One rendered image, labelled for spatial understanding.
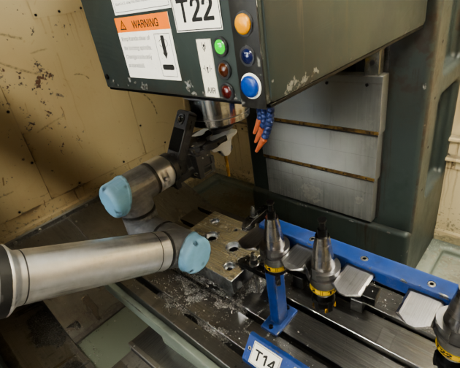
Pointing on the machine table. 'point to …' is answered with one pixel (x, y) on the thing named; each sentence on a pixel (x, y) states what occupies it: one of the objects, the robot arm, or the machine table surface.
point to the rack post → (277, 307)
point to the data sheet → (121, 7)
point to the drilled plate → (217, 275)
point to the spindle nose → (215, 112)
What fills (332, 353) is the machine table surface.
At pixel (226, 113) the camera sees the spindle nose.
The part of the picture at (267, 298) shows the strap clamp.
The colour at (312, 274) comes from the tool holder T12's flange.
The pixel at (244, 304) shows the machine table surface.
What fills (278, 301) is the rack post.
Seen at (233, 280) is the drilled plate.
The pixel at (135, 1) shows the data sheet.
